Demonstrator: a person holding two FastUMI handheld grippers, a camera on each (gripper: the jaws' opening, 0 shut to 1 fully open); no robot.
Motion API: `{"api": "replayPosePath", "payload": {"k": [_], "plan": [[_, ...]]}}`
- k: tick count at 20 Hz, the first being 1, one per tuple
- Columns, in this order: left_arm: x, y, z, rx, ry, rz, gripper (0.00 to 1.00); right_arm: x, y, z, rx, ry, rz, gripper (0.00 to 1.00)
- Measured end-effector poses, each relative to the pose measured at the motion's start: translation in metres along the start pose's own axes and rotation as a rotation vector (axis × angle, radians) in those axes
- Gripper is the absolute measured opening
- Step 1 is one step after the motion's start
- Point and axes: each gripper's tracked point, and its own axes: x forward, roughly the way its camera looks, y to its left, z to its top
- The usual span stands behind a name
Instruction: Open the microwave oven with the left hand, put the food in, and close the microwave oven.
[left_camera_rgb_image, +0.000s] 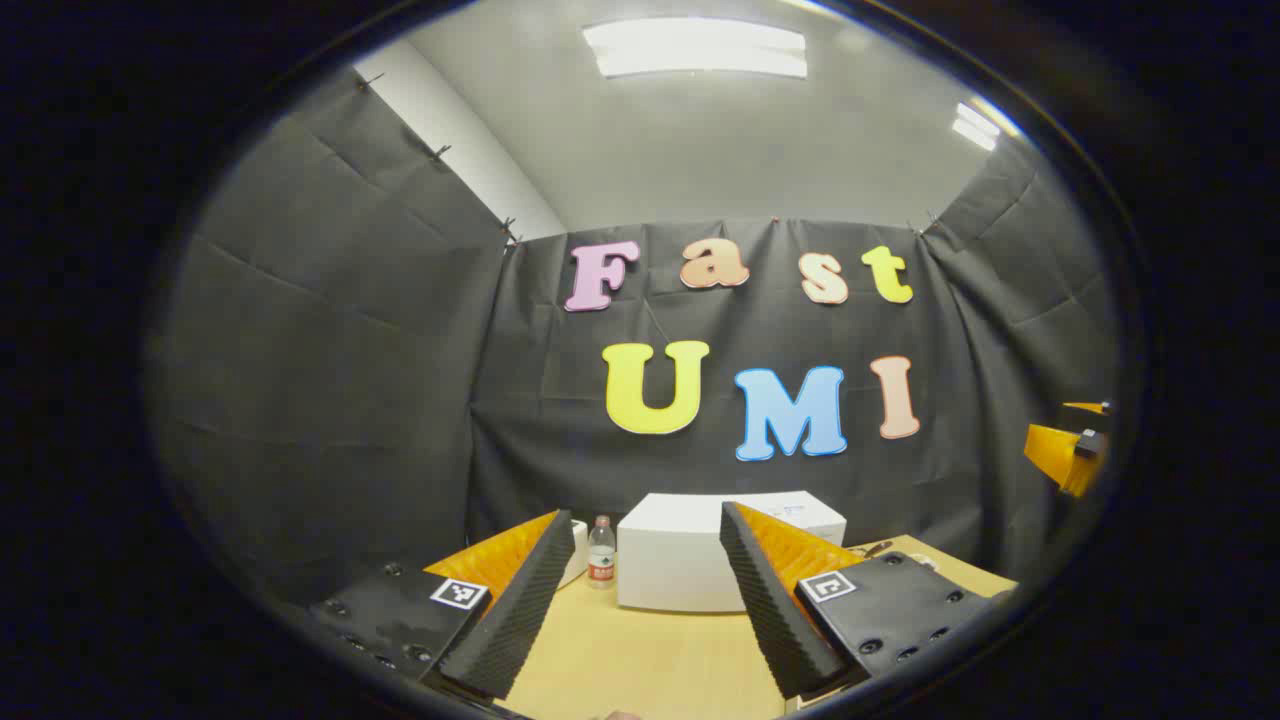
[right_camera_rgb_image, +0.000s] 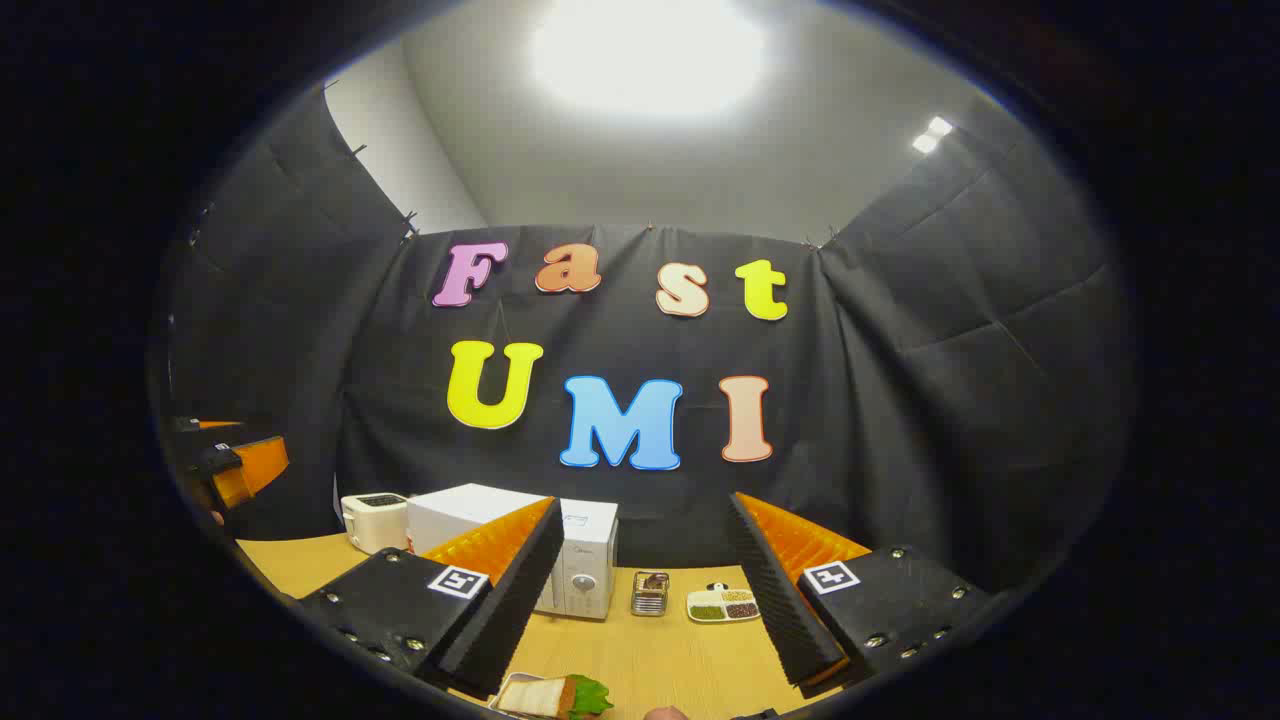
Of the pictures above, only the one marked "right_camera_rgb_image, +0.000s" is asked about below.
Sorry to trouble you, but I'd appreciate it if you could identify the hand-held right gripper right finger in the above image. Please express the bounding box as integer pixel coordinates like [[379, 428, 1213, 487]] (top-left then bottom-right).
[[727, 491, 993, 689]]

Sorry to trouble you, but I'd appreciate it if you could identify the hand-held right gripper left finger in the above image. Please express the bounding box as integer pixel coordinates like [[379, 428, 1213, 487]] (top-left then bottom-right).
[[298, 497, 565, 699]]

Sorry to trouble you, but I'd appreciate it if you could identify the white microwave oven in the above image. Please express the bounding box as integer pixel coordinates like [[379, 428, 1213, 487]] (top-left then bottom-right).
[[407, 484, 619, 621]]

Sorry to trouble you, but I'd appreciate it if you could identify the sandwich with green lettuce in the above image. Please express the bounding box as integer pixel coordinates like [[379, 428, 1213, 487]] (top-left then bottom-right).
[[497, 673, 613, 720]]

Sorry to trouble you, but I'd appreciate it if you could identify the white divided dish of beans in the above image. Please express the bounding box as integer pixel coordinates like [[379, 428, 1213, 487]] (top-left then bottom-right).
[[686, 583, 763, 624]]

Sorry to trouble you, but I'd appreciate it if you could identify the white toaster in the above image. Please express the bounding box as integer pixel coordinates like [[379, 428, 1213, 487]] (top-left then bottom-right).
[[341, 492, 409, 555]]

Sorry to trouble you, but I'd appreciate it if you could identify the black backdrop cloth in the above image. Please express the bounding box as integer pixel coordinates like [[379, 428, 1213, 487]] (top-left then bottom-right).
[[160, 85, 1136, 601]]

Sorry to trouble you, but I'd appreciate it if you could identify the ceiling light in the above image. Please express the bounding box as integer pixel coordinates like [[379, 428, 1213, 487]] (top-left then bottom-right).
[[530, 0, 766, 116]]

